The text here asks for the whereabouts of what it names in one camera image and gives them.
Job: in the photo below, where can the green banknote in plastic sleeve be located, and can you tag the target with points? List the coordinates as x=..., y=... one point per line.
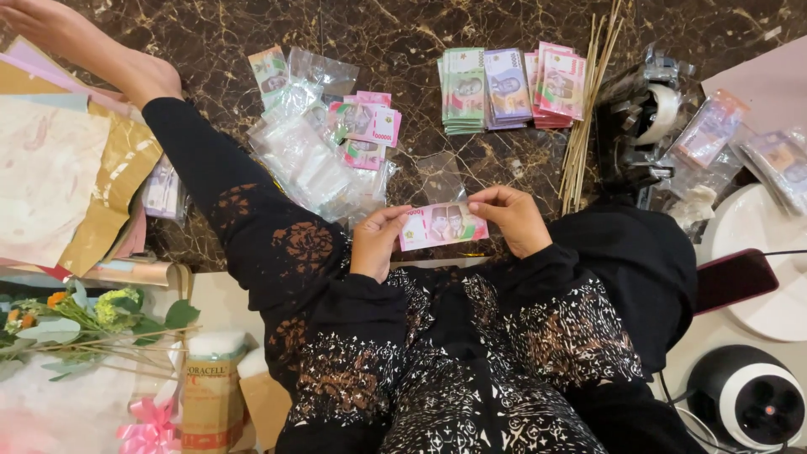
x=270, y=72

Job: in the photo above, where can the small sleeved pink banknote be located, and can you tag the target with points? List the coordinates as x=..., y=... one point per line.
x=364, y=154

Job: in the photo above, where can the crumpled white tissue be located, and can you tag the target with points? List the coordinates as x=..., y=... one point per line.
x=693, y=205

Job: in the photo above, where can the single clear plastic sleeve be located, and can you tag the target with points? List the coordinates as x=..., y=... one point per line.
x=441, y=178

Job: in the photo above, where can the purple banknote in plastic sleeve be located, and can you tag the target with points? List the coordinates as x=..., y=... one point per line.
x=709, y=129

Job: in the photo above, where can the pile of clear plastic sleeves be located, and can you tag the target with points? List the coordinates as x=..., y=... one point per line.
x=306, y=161

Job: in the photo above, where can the bagged purple banknotes bundle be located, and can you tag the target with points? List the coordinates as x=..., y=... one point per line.
x=162, y=192

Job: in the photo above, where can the stack of wrapping paper sheets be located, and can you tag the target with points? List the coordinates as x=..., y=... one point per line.
x=57, y=176

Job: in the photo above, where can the cotton roll in brown pack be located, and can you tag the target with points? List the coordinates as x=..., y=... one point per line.
x=213, y=397

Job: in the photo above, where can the stack of pink banknotes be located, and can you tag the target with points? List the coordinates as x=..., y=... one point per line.
x=560, y=85

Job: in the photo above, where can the black tape dispenser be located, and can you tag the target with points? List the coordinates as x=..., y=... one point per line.
x=621, y=151

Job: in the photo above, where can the pile of sleeved purple banknotes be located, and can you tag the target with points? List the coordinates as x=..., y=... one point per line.
x=778, y=167

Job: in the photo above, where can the pink ribbon bow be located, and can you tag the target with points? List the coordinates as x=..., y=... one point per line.
x=151, y=432

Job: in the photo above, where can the clear tape roll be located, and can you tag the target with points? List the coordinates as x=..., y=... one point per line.
x=663, y=113

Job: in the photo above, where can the rose gold paper roll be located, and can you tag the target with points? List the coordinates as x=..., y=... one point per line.
x=138, y=273

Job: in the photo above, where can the stack of purple banknotes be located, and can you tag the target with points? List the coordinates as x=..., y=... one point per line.
x=507, y=88

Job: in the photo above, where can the pink paper sheet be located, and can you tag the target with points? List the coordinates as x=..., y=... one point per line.
x=766, y=85

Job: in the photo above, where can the dark red phone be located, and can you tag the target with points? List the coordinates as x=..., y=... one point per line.
x=734, y=279

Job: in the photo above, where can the artificial flower bunch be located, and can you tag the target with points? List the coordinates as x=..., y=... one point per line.
x=94, y=321

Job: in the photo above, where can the black patterned dress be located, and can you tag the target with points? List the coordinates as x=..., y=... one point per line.
x=454, y=353

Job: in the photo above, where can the large clear plastic bag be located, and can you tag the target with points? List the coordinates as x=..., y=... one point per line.
x=325, y=70

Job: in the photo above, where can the person's left hand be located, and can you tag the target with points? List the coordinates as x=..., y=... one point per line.
x=372, y=249

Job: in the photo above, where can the stack of green banknotes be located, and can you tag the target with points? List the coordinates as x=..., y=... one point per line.
x=465, y=91

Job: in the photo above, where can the bundle of bamboo sticks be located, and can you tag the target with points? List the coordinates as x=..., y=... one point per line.
x=586, y=113

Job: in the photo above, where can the white tissue wrapping paper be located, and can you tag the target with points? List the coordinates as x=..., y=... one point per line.
x=57, y=410

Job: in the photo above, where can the sleeved pink banknotes bundle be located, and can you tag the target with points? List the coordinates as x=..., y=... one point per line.
x=372, y=120

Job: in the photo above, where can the brown cardboard box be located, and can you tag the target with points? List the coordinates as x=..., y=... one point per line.
x=268, y=403

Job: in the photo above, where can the white round plate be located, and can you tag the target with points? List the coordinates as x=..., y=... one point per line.
x=753, y=220

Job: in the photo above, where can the black and white round device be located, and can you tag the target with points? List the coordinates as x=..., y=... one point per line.
x=750, y=397

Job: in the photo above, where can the person's left foot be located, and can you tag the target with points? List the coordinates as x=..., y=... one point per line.
x=75, y=44

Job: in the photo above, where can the person's right hand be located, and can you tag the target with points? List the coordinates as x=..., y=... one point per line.
x=520, y=224

